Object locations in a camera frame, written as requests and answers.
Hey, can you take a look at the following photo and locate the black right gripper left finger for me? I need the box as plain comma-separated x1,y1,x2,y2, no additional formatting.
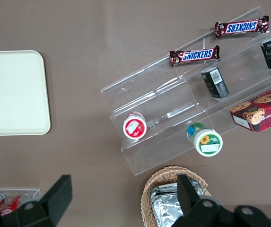
38,174,73,225

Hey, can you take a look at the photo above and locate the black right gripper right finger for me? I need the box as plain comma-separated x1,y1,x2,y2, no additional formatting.
176,174,212,220

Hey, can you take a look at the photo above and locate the light oval wicker basket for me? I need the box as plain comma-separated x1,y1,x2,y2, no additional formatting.
140,166,213,227

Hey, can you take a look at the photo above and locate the cream plastic tray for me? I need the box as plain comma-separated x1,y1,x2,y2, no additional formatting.
0,50,52,136

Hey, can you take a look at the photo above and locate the clear acrylic bottle rack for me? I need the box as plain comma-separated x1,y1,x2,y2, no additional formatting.
0,187,42,213

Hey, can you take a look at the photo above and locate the silver foil container stack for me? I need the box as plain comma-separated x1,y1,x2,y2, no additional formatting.
149,179,205,227

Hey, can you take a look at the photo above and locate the green lid yogurt cup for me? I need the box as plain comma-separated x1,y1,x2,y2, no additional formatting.
186,122,224,157

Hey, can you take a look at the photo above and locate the red lid yogurt cup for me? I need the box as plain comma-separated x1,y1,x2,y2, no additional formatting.
122,111,148,140

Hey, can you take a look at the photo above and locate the clear acrylic step display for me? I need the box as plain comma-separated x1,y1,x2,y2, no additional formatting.
100,5,271,176

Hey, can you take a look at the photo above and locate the red tartan cookie box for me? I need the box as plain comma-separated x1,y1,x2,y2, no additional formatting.
229,83,271,133

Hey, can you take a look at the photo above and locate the snickers chocolate bar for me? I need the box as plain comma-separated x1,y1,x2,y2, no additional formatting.
215,15,270,40
168,45,221,67

